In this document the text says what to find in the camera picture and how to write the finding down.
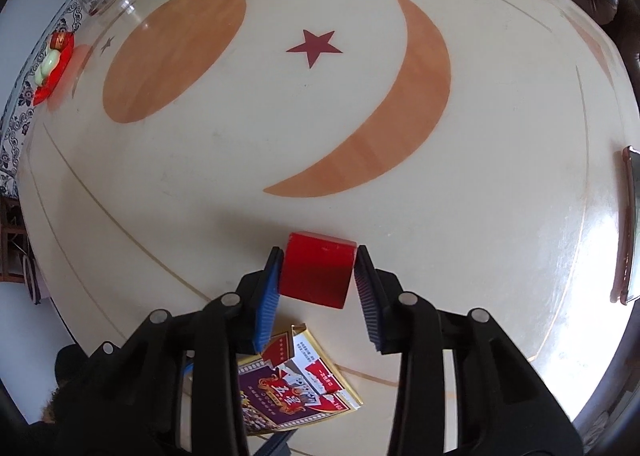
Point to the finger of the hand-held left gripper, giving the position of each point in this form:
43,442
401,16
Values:
275,443
188,372

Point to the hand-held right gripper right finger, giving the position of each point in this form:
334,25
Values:
372,316

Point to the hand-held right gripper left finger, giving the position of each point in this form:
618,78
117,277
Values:
267,301

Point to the red box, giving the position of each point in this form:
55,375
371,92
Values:
315,271

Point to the purple gold card box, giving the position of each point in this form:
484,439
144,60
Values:
295,386

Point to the person's dark jacket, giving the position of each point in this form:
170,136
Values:
65,361

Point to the beige round table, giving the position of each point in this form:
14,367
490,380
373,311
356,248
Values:
300,136

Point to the dark wooden chair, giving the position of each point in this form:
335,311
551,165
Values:
12,236

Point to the phone with pink case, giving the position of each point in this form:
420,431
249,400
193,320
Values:
631,226

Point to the blue white patterned cloth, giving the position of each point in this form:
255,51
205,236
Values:
15,136

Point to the red plate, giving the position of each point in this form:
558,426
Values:
56,76

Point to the pale round snack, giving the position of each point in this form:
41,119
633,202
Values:
47,64

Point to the small red tin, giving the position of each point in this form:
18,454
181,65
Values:
60,40

